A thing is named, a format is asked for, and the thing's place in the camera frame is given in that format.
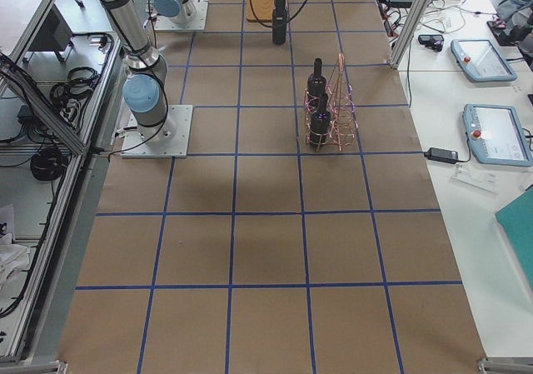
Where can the black power adapter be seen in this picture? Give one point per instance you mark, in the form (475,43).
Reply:
(441,155)

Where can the teach pendant tablet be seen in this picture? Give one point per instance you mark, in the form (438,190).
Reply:
(482,61)
(495,135)

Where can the aluminium frame post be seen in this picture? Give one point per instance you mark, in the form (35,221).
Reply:
(404,39)

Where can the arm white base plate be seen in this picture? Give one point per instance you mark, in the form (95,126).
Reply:
(192,18)
(170,141)

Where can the dark wine bottle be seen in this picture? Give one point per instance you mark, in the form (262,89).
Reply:
(320,120)
(279,26)

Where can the near teach pendant tablet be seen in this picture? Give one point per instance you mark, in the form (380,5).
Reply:
(495,135)

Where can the wooden serving tray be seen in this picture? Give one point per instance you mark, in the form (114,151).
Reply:
(260,11)

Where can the far teach pendant tablet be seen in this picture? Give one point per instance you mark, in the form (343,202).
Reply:
(482,61)

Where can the copper wire bottle basket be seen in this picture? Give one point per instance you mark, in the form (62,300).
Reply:
(343,127)

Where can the dark wine bottle in basket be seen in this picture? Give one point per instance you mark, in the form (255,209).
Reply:
(320,120)

